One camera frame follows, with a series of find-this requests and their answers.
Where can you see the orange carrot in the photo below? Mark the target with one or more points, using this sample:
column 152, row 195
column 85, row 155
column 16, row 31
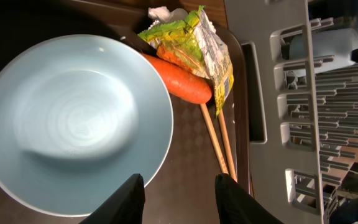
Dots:
column 181, row 83

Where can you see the light blue cup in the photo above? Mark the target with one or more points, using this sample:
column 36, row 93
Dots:
column 340, row 43

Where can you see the green yellow snack wrapper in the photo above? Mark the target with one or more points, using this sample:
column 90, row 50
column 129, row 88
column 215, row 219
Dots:
column 193, row 45

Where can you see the grey dishwasher rack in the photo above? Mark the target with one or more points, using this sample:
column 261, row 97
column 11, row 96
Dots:
column 303, row 130

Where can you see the light blue bowl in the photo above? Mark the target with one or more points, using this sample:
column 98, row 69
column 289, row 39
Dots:
column 80, row 114

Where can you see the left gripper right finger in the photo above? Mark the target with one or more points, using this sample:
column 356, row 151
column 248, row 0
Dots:
column 236, row 206

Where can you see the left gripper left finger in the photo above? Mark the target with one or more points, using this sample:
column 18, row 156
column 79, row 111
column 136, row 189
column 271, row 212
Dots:
column 124, row 206

